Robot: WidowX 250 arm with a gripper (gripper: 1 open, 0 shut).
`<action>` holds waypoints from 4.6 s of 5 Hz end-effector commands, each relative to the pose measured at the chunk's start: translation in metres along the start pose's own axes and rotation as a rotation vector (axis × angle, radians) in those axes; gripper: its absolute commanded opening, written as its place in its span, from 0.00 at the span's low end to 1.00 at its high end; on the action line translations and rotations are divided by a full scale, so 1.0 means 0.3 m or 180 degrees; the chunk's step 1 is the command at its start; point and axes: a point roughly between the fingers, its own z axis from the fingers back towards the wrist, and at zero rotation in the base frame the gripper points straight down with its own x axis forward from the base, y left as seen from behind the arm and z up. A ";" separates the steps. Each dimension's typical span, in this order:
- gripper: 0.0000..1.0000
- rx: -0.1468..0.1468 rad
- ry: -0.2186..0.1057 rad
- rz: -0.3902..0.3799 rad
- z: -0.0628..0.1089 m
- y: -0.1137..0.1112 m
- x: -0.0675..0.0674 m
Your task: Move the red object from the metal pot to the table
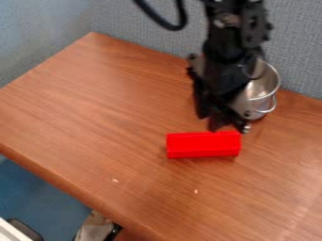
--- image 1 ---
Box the black cable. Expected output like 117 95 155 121
133 0 189 32

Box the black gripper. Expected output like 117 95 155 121
187 12 273 134

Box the grey table leg bracket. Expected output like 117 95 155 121
72 211 122 241

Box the white object at corner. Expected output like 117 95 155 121
0 217 32 241

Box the red plastic block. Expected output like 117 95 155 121
166 131 242 158

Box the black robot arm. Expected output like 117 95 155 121
187 0 272 134

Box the stainless steel pot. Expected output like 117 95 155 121
229 59 282 121

